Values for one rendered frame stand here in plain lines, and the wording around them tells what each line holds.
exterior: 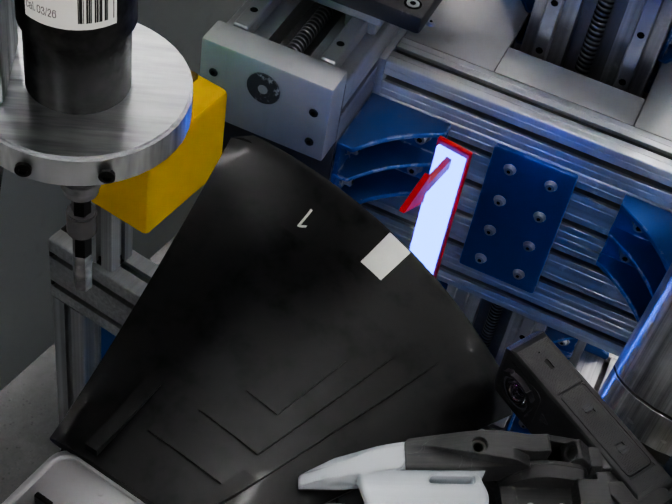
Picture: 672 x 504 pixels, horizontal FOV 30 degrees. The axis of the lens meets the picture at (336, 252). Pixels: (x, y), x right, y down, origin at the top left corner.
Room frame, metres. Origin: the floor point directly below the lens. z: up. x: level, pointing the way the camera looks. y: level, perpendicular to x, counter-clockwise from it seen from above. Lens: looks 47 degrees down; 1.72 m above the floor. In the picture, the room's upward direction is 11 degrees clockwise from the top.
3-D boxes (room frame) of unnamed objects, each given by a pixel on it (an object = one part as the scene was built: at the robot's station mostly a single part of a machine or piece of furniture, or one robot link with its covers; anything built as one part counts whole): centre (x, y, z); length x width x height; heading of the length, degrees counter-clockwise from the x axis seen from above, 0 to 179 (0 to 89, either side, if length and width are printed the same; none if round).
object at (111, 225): (0.74, 0.20, 0.92); 0.03 x 0.03 x 0.12; 65
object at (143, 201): (0.74, 0.20, 1.02); 0.16 x 0.10 x 0.11; 65
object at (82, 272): (0.29, 0.09, 1.39); 0.01 x 0.01 x 0.05
